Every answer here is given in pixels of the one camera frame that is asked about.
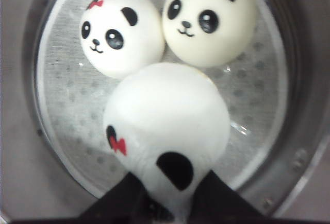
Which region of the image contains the white perforated steamer liner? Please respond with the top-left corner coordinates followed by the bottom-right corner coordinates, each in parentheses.
top-left (36, 0), bottom-right (288, 197)

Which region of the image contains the stainless steel steamer pot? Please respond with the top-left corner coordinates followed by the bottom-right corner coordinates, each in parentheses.
top-left (1, 0), bottom-right (329, 222)

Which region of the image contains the panda bun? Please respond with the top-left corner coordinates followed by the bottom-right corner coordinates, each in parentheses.
top-left (162, 0), bottom-right (257, 67)
top-left (79, 0), bottom-right (165, 79)
top-left (103, 62), bottom-right (230, 223)

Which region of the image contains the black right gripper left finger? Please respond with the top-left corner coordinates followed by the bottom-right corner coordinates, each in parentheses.
top-left (77, 171), bottom-right (153, 224)

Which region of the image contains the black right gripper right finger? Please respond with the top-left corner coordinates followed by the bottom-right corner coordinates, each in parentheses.
top-left (185, 169), bottom-right (258, 224)

